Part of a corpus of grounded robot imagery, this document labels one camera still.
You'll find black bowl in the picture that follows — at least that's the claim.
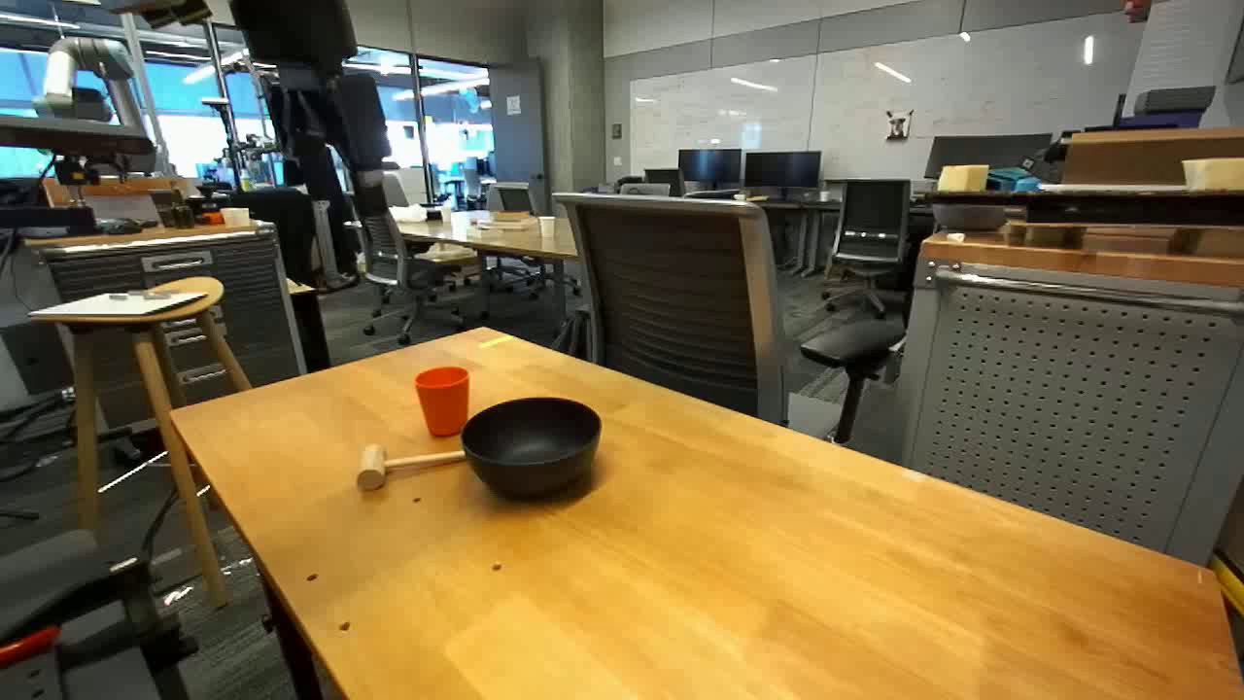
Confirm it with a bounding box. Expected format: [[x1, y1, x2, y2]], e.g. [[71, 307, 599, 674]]
[[457, 394, 606, 504]]

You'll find long wooden office table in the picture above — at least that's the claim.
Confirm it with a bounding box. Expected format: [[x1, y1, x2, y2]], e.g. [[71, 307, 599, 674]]
[[387, 207, 582, 270]]

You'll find orange plastic cup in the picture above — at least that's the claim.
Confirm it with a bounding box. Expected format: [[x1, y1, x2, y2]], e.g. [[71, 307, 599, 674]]
[[413, 363, 475, 443]]

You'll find grey swivel office chair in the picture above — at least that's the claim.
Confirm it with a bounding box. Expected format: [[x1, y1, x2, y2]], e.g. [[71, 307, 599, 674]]
[[349, 176, 484, 347]]

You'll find small wooden mallet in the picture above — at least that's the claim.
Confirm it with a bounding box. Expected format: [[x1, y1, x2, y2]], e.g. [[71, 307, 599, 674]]
[[352, 438, 471, 498]]

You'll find white paper sheet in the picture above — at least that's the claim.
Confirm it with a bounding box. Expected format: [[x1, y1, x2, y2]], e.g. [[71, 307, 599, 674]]
[[27, 285, 211, 327]]

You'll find grey drawer cabinet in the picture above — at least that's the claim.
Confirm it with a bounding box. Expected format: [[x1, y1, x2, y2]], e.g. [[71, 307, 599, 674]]
[[24, 222, 310, 433]]

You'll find wooden shelf board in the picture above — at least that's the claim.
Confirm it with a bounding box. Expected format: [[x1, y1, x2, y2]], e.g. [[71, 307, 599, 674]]
[[1062, 123, 1244, 188]]

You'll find black office chair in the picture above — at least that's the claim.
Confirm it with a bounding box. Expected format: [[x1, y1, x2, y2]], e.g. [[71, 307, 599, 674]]
[[796, 176, 918, 446]]

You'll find black computer monitor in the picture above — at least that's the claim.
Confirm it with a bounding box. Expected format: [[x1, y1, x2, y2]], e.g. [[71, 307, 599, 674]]
[[677, 143, 746, 197], [742, 149, 824, 197]]

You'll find grey mesh office chair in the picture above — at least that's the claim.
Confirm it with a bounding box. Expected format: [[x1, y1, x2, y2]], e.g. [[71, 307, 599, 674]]
[[550, 188, 792, 428]]

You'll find grey perforated metal cabinet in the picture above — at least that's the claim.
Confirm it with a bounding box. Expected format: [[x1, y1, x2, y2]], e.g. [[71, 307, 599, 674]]
[[897, 232, 1244, 568]]

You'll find wooden stool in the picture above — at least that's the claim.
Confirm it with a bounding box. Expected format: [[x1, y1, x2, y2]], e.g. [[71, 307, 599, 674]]
[[27, 272, 257, 611]]

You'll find wall whiteboard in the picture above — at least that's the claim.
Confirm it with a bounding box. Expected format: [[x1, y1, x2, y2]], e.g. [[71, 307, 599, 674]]
[[627, 10, 1151, 183]]

